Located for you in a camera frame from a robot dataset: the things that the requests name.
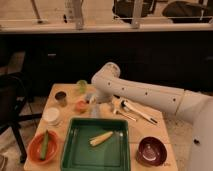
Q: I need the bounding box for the orange red apple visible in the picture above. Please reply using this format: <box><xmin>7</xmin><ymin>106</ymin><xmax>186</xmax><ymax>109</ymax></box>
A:
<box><xmin>75</xmin><ymin>100</ymin><xmax>88</xmax><ymax>113</ymax></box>

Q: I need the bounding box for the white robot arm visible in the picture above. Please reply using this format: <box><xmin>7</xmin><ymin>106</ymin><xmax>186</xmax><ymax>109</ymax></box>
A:
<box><xmin>91</xmin><ymin>62</ymin><xmax>213</xmax><ymax>171</ymax></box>

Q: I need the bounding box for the green plastic tray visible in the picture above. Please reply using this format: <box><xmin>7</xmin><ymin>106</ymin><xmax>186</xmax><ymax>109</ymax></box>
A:
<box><xmin>60</xmin><ymin>118</ymin><xmax>131</xmax><ymax>171</ymax></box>

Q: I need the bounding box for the blue sponge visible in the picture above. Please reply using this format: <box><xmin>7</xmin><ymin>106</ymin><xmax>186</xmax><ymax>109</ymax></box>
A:
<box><xmin>85</xmin><ymin>93</ymin><xmax>92</xmax><ymax>101</ymax></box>

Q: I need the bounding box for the clear glass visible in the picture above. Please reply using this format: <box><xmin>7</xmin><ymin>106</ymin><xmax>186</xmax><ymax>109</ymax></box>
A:
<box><xmin>91</xmin><ymin>105</ymin><xmax>100</xmax><ymax>118</ymax></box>

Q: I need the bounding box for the green translucent cup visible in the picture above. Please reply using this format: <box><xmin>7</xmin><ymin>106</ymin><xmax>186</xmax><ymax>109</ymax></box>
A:
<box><xmin>77</xmin><ymin>80</ymin><xmax>87</xmax><ymax>94</ymax></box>

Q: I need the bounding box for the dark metal cup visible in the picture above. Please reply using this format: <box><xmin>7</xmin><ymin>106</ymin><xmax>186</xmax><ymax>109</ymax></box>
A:
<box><xmin>55</xmin><ymin>91</ymin><xmax>67</xmax><ymax>107</ymax></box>

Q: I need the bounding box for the yellow corn cob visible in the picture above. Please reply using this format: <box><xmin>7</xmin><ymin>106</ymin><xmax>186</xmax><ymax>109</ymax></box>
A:
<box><xmin>89</xmin><ymin>131</ymin><xmax>113</xmax><ymax>147</ymax></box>

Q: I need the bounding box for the white small bowl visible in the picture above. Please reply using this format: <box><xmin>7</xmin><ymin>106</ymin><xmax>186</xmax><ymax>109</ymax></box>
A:
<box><xmin>43</xmin><ymin>107</ymin><xmax>61</xmax><ymax>125</ymax></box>

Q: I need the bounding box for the green cucumber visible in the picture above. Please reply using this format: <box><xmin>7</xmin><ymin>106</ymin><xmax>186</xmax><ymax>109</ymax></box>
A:
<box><xmin>40</xmin><ymin>130</ymin><xmax>49</xmax><ymax>160</ymax></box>

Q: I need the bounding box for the orange bowl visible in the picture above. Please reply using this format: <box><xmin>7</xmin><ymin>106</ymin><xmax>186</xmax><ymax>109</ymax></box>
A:
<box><xmin>27</xmin><ymin>131</ymin><xmax>59</xmax><ymax>165</ymax></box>

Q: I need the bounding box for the black office chair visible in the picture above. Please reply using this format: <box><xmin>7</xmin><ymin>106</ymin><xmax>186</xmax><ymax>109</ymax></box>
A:
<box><xmin>0</xmin><ymin>75</ymin><xmax>42</xmax><ymax>163</ymax></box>

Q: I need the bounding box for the dark purple bowl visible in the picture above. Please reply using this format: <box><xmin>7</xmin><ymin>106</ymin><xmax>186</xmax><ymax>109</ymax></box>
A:
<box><xmin>136</xmin><ymin>137</ymin><xmax>167</xmax><ymax>166</ymax></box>

